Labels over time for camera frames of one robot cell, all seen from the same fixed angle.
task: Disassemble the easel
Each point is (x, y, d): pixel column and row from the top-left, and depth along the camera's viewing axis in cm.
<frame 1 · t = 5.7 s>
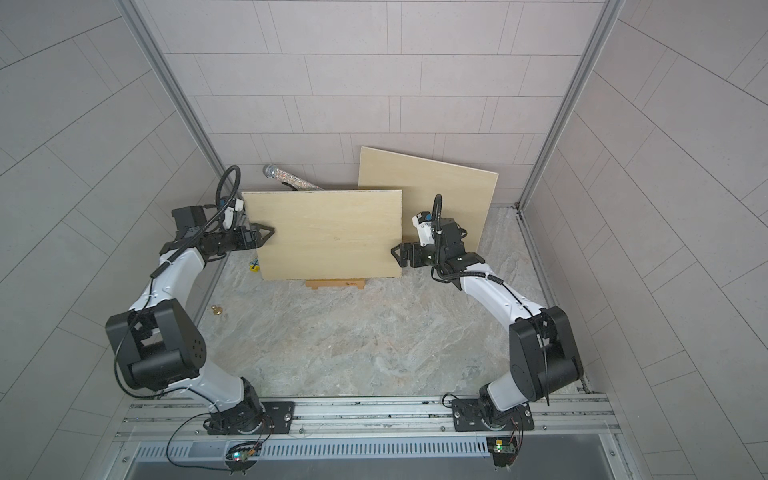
left hand: (265, 226, 86), fingers open
right hand: (404, 248, 85), fingers open
front plywood board: (329, 234, 86), point 19 cm above the table
rear plywood board: (466, 192, 88), point 26 cm above the table
front wooden easel: (351, 282, 92), point 5 cm above the table
glitter microphone on stand: (294, 183, 97), point 21 cm above the table
yellow blue small toy: (254, 265, 100), on the table

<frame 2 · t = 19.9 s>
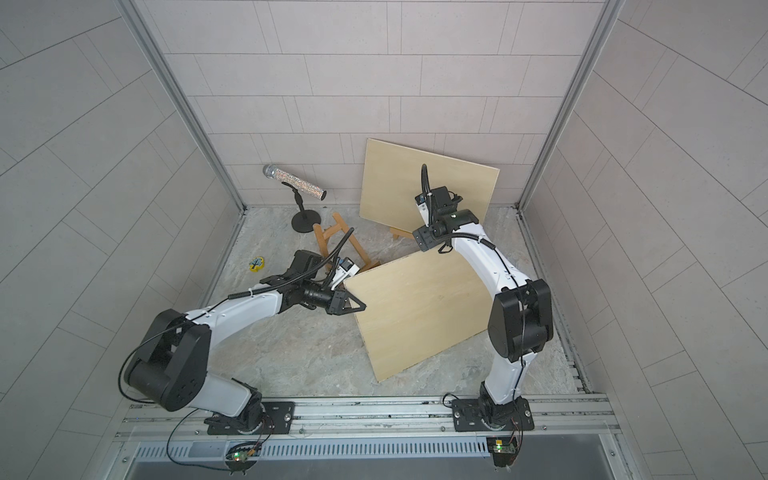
left hand: (363, 305, 79), fingers closed
right hand: (433, 228, 90), fingers open
front plywood board: (418, 307, 82), point 10 cm above the table
front wooden easel: (322, 239, 84), point 19 cm above the table
rear wooden easel: (399, 232, 107), point 4 cm above the table
the other named things where they were.

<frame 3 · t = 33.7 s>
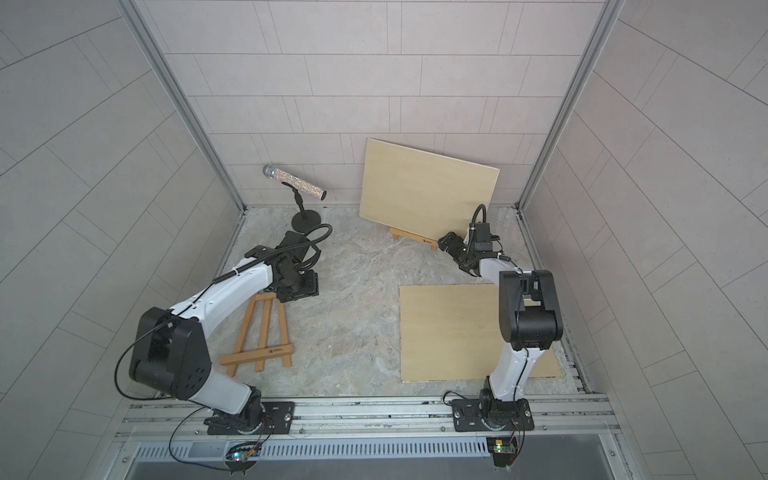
left hand: (316, 289, 87), fingers open
right hand: (445, 243, 99), fingers open
front plywood board: (454, 332, 87), on the table
front wooden easel: (263, 352, 81), point 2 cm above the table
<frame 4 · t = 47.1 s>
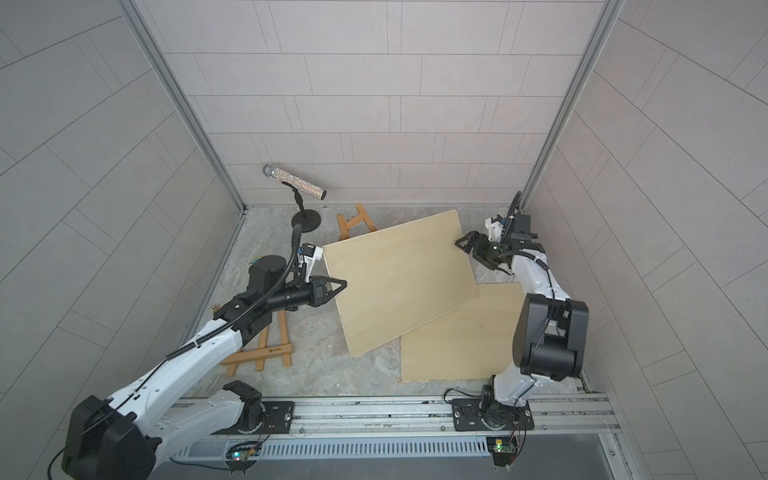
left hand: (348, 287, 74), fingers closed
right hand: (465, 244, 89), fingers open
rear plywood board: (399, 278, 82), point 15 cm above the table
rear wooden easel: (344, 225, 86), point 21 cm above the table
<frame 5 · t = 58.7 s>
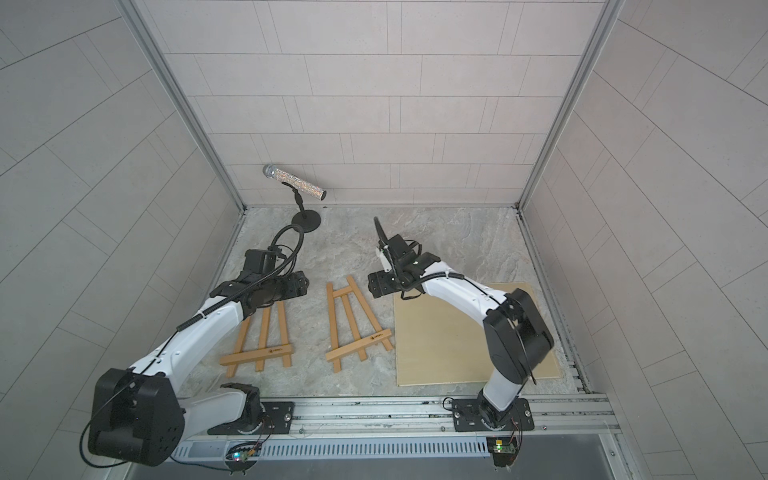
left hand: (302, 279, 86), fingers open
right hand: (380, 283, 86), fingers open
rear wooden easel: (359, 343, 81), point 4 cm above the table
